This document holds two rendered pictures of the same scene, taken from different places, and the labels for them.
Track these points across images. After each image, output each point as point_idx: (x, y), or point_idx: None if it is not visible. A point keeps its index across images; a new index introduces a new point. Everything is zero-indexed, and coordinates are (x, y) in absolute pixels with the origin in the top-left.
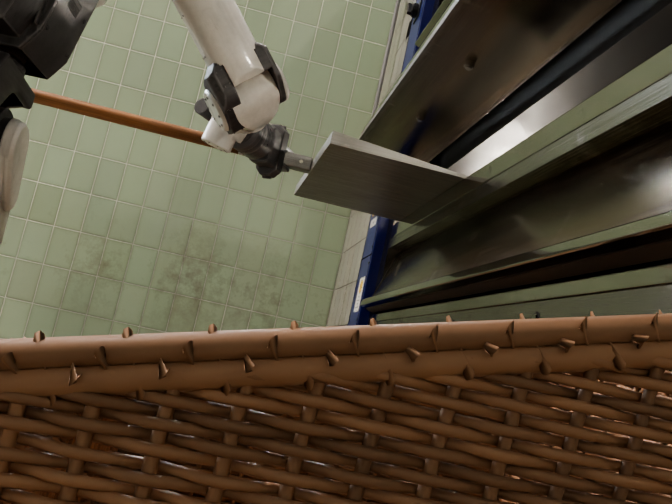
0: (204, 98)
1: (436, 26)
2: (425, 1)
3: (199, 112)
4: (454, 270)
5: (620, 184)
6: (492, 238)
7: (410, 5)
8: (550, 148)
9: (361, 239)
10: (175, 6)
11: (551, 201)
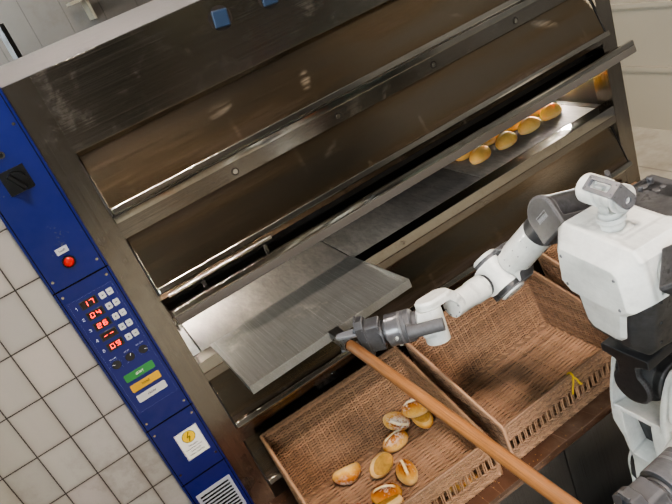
0: (515, 289)
1: (391, 188)
2: (48, 166)
3: (445, 328)
4: (409, 296)
5: (514, 207)
6: (430, 265)
7: (14, 177)
8: (464, 212)
9: (37, 455)
10: (547, 247)
11: (468, 230)
